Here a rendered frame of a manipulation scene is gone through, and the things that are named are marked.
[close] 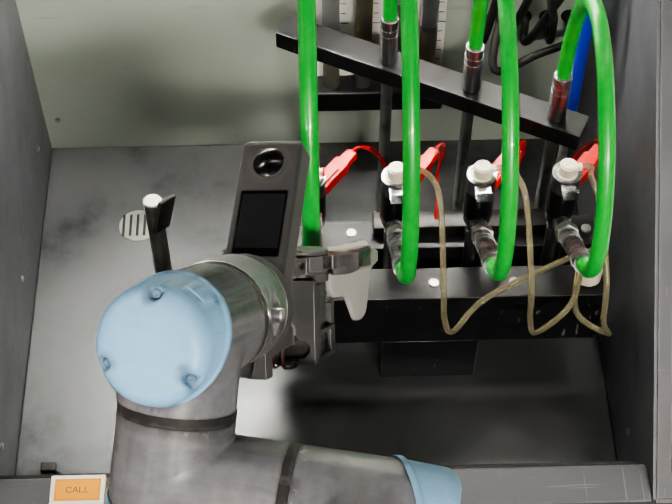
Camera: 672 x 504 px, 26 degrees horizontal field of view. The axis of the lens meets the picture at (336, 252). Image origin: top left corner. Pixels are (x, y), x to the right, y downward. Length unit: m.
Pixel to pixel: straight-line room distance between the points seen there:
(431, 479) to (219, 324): 0.16
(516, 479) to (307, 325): 0.39
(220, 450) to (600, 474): 0.57
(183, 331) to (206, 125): 0.90
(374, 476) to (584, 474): 0.53
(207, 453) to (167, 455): 0.02
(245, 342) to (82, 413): 0.67
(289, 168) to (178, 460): 0.26
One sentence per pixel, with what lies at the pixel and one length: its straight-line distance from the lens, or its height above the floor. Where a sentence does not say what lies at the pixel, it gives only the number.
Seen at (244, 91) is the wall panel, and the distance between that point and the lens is 1.69.
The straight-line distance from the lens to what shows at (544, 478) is 1.39.
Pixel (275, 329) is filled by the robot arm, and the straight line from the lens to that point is 0.97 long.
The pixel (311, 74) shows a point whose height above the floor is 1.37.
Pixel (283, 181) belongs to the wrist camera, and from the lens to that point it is 1.05.
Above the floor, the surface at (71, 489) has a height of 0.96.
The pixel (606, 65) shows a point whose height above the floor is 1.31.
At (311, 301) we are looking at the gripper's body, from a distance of 1.05.
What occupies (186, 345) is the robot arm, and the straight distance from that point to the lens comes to 0.85.
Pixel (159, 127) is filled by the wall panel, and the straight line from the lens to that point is 1.74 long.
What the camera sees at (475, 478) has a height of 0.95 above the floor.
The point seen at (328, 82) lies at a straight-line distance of 1.63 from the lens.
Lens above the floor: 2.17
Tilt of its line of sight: 54 degrees down
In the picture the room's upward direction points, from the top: straight up
